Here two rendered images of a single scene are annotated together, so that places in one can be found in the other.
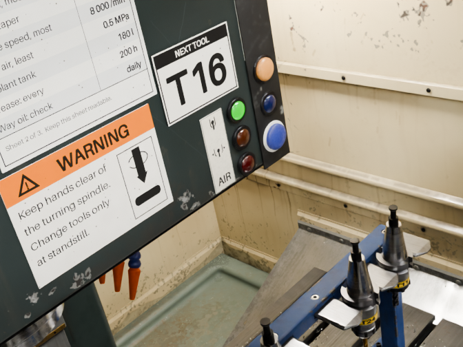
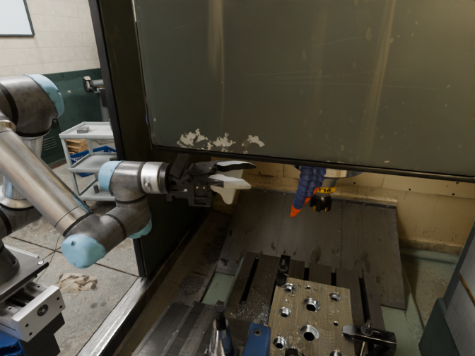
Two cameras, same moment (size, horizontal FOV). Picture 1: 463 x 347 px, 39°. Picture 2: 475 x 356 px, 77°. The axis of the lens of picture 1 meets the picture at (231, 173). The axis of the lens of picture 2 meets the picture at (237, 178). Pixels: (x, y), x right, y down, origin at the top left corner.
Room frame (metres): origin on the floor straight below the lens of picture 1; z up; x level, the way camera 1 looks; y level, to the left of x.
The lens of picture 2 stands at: (0.99, -0.17, 1.71)
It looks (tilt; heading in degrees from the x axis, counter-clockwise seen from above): 25 degrees down; 146
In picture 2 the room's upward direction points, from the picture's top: straight up
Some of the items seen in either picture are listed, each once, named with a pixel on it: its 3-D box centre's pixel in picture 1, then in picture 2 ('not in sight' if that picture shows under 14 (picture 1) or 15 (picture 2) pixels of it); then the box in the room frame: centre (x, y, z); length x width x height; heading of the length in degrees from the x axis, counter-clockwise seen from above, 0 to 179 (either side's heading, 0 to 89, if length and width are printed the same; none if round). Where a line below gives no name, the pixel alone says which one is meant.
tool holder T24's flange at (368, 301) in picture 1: (360, 295); not in sight; (0.84, -0.17, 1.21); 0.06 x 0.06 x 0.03
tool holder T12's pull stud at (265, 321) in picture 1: (266, 330); (220, 316); (0.69, 0.00, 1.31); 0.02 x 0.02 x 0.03
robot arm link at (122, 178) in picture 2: not in sight; (126, 178); (0.30, -0.03, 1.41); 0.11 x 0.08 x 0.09; 47
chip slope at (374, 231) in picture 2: not in sight; (307, 246); (0.18, 0.80, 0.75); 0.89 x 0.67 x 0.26; 41
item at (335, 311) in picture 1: (341, 314); not in sight; (0.80, -0.13, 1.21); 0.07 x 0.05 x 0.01; 41
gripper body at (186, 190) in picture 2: not in sight; (191, 181); (0.41, 0.09, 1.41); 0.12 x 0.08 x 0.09; 47
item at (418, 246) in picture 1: (411, 244); not in sight; (0.95, -0.30, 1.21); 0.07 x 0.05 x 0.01; 41
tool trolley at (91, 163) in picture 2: not in sight; (120, 165); (-2.13, 0.41, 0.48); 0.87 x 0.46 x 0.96; 54
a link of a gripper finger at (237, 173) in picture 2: not in sight; (236, 174); (0.45, 0.19, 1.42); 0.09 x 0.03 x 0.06; 72
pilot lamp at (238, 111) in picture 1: (237, 110); not in sight; (0.62, -0.02, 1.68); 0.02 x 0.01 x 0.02; 131
